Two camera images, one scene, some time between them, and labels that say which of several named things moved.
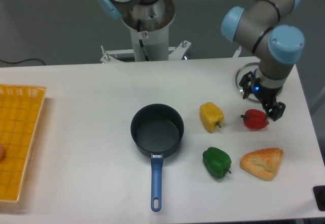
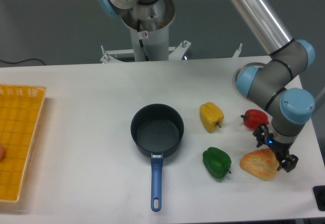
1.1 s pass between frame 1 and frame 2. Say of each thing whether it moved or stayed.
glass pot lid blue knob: stayed
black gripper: moved
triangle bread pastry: stayed
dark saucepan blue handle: stayed
